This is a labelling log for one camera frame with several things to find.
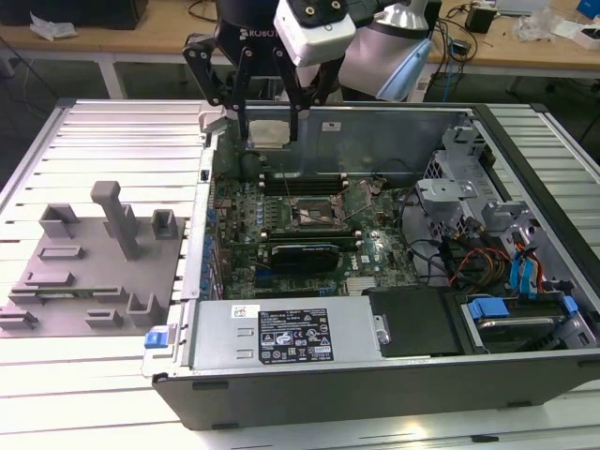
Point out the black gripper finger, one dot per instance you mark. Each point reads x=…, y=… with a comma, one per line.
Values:
x=208, y=70
x=293, y=94

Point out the silver CPU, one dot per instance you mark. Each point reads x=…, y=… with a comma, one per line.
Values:
x=269, y=133

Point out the CPU socket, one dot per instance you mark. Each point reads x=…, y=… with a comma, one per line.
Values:
x=314, y=213

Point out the black RAM slot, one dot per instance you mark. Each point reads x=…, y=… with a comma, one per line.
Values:
x=309, y=191
x=309, y=231
x=309, y=237
x=309, y=185
x=309, y=179
x=309, y=173

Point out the large black box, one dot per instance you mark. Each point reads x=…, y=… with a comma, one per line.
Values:
x=117, y=11

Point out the green motherboard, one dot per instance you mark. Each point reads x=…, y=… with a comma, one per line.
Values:
x=382, y=220

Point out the white crumpled paper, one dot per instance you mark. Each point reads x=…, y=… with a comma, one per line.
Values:
x=51, y=25

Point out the black graphics card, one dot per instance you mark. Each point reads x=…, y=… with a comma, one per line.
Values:
x=304, y=258

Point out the small grey adapter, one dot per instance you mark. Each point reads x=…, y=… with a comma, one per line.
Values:
x=460, y=48

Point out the grey metal drive cage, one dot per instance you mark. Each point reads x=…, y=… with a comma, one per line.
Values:
x=445, y=190

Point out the small black cube device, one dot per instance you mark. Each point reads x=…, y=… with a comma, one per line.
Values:
x=480, y=19

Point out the silver chipset heatsink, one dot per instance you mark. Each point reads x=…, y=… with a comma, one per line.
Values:
x=361, y=286

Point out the grey parts rack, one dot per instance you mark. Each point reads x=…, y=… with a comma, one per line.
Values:
x=94, y=281

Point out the white flat device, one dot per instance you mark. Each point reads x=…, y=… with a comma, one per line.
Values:
x=520, y=4

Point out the grey power supply unit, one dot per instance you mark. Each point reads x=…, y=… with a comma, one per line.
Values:
x=220, y=328

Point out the clear plastic bag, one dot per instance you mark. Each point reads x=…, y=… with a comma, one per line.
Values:
x=534, y=25

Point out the black plastic shroud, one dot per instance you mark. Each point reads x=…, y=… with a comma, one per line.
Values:
x=412, y=323

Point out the green RAM stick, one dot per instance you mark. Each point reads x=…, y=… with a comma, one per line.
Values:
x=65, y=294

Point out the blue case latch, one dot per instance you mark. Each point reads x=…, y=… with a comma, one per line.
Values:
x=156, y=339

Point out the white cardboard box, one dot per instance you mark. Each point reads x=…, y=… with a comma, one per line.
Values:
x=567, y=29

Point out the blue box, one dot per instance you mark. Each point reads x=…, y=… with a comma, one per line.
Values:
x=589, y=7

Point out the metal disk bay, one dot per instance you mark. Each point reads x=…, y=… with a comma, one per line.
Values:
x=555, y=267

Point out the black open PC case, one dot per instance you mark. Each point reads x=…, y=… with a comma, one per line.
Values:
x=375, y=398

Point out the hard disk in blue carrier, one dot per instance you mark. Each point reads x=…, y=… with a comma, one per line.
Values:
x=515, y=328

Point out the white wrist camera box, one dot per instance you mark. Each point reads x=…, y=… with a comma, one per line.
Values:
x=319, y=42

